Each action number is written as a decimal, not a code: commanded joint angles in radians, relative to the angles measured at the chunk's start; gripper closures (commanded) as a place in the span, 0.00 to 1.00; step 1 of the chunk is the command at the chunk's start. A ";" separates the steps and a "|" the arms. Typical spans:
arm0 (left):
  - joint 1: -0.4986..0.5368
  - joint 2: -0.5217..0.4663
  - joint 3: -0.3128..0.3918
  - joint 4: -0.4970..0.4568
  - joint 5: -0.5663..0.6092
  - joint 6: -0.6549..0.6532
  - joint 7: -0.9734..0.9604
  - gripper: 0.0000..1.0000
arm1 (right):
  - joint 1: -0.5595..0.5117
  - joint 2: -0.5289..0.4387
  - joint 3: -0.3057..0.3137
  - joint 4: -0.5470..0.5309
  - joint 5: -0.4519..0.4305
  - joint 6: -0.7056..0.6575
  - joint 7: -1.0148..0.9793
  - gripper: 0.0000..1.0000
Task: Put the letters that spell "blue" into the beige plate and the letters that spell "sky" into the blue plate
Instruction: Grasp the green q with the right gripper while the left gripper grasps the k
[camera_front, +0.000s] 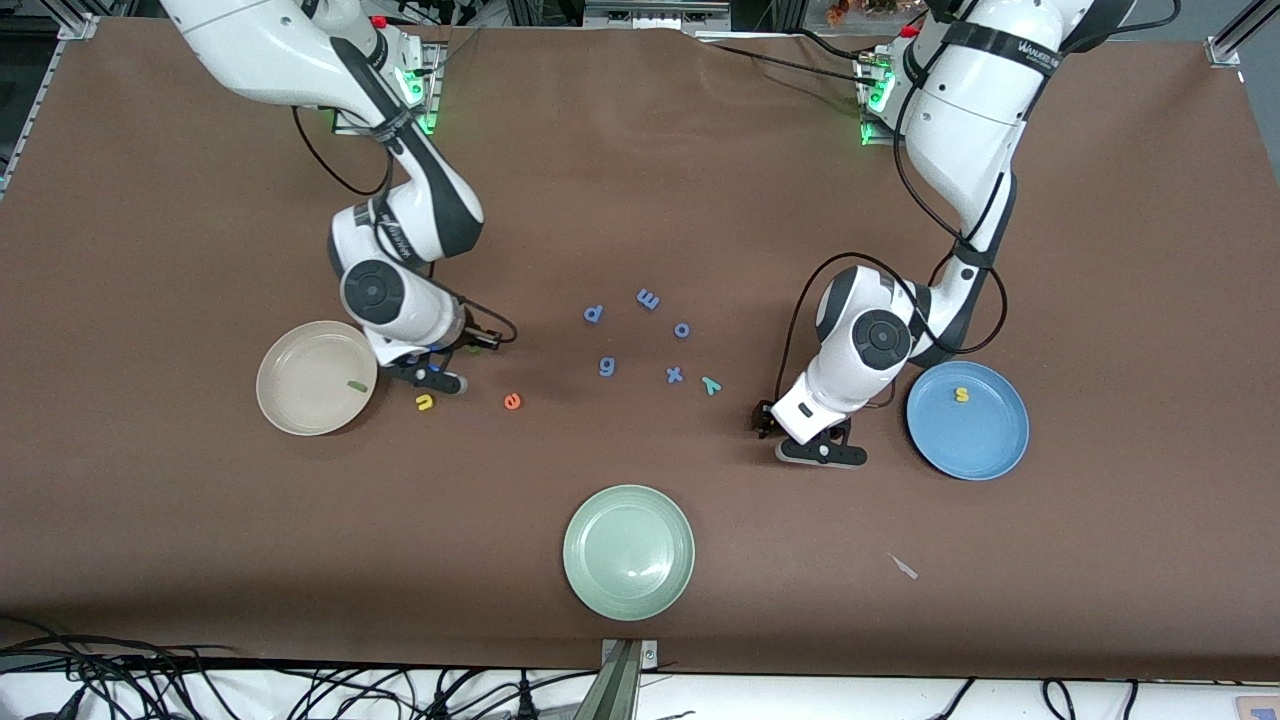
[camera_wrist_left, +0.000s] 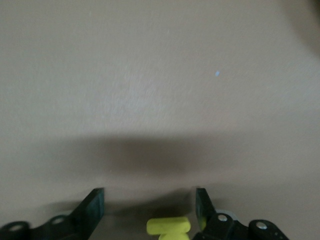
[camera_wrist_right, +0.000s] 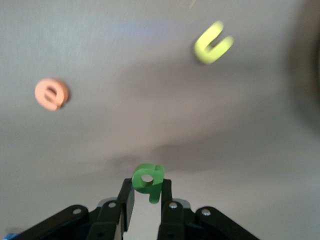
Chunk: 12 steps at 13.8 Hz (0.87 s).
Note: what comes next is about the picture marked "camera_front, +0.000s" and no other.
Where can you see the beige round plate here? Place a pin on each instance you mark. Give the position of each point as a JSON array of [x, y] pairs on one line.
[[310, 385]]

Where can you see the blue round plate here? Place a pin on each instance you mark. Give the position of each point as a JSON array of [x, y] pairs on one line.
[[985, 430]]

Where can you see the aluminium table frame rail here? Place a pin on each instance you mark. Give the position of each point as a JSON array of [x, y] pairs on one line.
[[30, 110]]

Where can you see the brown table cover sheet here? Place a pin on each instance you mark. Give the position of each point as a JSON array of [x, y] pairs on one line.
[[640, 200]]

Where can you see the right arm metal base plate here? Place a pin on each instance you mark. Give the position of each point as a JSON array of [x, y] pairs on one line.
[[433, 100]]

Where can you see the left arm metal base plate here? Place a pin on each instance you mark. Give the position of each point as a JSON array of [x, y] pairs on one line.
[[868, 130]]

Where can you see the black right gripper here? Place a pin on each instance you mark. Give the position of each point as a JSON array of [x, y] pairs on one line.
[[472, 341]]

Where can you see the beige corner object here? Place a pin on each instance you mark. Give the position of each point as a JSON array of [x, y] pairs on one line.
[[1260, 710]]

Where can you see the green round plate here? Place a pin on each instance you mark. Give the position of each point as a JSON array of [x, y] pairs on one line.
[[628, 552]]

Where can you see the grey metal box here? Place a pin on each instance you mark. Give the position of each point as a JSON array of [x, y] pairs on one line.
[[655, 14]]

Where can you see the white table front ledge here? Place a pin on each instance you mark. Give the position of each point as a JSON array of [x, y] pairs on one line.
[[850, 700]]

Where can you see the blue letter g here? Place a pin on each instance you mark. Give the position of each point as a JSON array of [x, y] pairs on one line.
[[607, 361]]

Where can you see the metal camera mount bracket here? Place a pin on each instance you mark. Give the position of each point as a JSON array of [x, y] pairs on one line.
[[620, 690]]

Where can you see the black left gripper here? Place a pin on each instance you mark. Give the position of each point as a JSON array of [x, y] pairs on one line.
[[764, 420]]

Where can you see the teal letter y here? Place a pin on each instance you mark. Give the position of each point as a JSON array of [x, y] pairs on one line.
[[711, 385]]

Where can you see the aluminium corner profile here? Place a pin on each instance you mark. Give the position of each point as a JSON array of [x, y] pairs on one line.
[[1225, 48]]

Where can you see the blue letter p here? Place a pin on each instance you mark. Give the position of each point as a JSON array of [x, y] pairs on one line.
[[588, 318]]

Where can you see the small white tape scrap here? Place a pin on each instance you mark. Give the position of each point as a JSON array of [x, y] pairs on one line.
[[905, 567]]

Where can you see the orange plant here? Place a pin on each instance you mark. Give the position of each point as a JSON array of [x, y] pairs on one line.
[[838, 12]]

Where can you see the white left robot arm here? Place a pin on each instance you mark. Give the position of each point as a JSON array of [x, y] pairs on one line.
[[960, 110]]

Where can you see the blue letter m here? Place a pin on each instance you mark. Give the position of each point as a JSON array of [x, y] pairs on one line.
[[648, 299]]

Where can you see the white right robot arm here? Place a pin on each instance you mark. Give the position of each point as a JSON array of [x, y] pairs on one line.
[[260, 50]]

